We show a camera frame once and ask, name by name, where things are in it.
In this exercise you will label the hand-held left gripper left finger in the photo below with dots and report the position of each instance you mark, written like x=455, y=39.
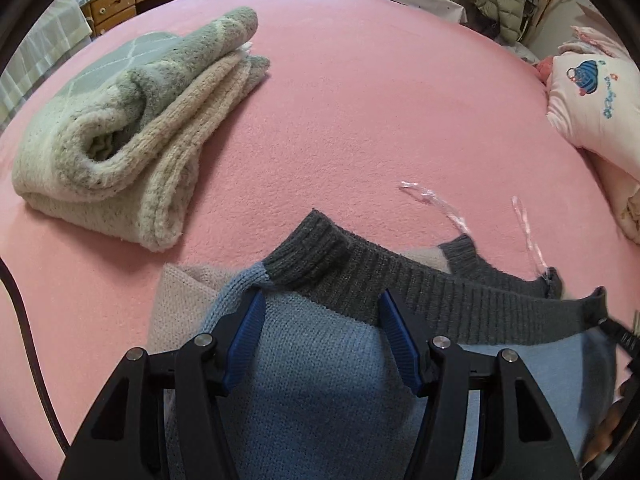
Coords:
x=247, y=340

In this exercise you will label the blue and grey knit sweater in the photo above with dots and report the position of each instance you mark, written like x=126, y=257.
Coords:
x=325, y=385

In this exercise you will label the white striped bedding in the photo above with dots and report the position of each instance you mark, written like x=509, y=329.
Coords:
x=40, y=55

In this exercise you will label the clear plastic strip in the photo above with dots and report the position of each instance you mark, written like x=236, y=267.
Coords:
x=530, y=240
x=440, y=205

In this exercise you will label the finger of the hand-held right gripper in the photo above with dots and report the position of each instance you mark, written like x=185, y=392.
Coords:
x=622, y=332

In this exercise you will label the folded cartoon print quilt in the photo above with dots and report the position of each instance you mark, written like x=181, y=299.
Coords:
x=622, y=200

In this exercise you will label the folded green beige knit sweater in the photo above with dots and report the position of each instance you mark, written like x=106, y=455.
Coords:
x=115, y=125

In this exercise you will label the pink bed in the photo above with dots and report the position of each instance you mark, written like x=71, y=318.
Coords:
x=360, y=110

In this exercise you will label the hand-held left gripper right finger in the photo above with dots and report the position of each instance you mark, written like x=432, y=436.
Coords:
x=400, y=340

